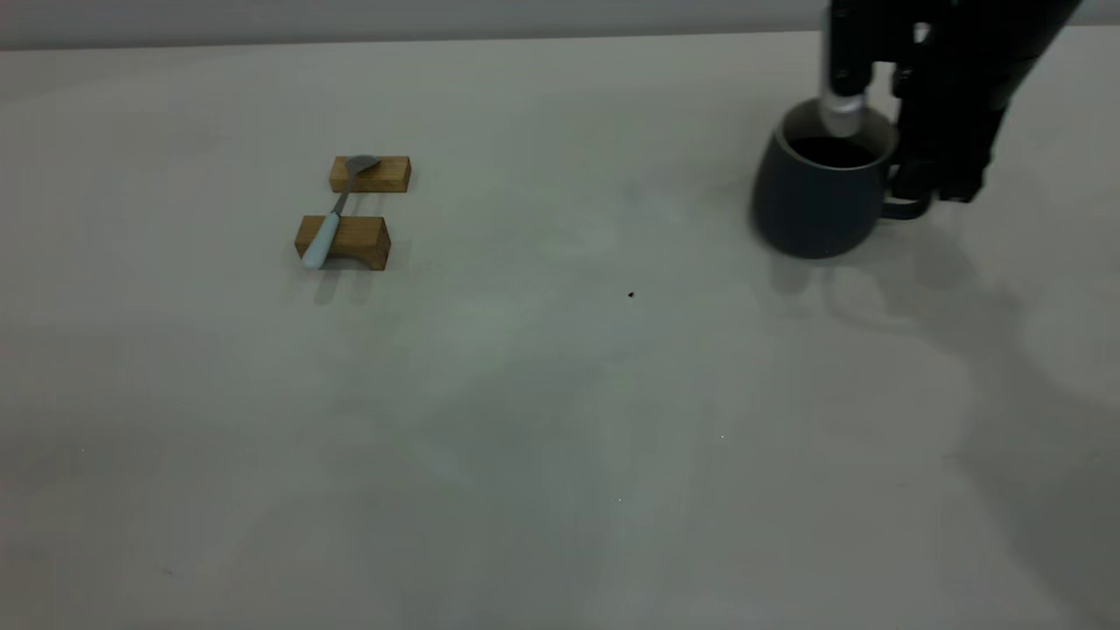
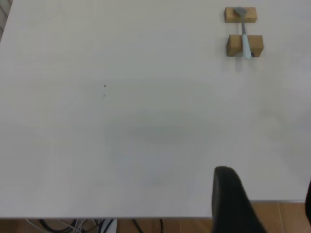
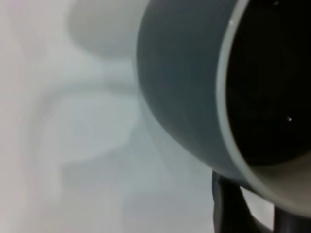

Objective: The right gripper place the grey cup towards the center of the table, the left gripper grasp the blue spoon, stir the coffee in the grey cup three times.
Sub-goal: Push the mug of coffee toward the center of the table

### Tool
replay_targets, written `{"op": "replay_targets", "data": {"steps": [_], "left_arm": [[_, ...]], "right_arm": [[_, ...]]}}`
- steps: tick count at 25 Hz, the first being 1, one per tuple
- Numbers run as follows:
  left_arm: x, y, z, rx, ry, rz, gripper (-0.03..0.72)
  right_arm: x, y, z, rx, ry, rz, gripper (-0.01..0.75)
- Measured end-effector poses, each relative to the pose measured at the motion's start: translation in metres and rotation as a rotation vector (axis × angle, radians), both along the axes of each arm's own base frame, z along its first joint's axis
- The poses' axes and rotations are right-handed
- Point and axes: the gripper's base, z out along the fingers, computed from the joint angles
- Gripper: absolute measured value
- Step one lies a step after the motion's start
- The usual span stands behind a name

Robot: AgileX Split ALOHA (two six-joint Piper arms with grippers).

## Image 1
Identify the flat wooden block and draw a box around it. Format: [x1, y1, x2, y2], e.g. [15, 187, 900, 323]
[329, 156, 412, 194]

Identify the metal spoon with white handle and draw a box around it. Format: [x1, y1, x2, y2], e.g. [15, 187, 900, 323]
[302, 155, 382, 270]

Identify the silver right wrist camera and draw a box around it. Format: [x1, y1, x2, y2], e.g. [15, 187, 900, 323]
[820, 0, 878, 139]

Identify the arched wooden block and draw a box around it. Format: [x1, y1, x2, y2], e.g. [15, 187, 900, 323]
[295, 214, 392, 271]

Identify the dark grey ceramic mug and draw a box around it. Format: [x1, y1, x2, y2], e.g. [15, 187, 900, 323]
[751, 96, 934, 260]

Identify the black coffee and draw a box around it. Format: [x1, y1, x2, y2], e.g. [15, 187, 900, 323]
[792, 135, 880, 169]

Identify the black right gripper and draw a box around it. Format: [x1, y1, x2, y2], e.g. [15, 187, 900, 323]
[891, 0, 1086, 205]

